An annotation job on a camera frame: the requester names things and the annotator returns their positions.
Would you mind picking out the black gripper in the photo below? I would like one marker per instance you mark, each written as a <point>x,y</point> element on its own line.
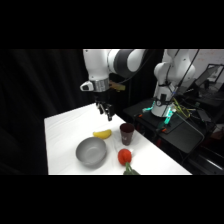
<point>102,101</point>

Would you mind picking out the brown plastic cup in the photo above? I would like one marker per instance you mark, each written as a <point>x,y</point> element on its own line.
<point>127,133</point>

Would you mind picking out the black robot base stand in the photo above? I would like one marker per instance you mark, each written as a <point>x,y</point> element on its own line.
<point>173,128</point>

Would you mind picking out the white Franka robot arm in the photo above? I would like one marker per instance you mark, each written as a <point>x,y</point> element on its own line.
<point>100,66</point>

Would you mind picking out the grey metal bowl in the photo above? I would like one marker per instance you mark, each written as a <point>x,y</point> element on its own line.
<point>91,152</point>

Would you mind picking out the yellow banana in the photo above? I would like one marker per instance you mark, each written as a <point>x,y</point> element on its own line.
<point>102,134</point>

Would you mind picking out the red tomato toy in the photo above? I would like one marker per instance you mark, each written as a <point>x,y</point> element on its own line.
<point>124,156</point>

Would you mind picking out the green vegetable toy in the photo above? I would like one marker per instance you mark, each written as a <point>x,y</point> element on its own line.
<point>129,170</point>

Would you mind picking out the black laptop monitor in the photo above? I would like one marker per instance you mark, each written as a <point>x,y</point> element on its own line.
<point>208,76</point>

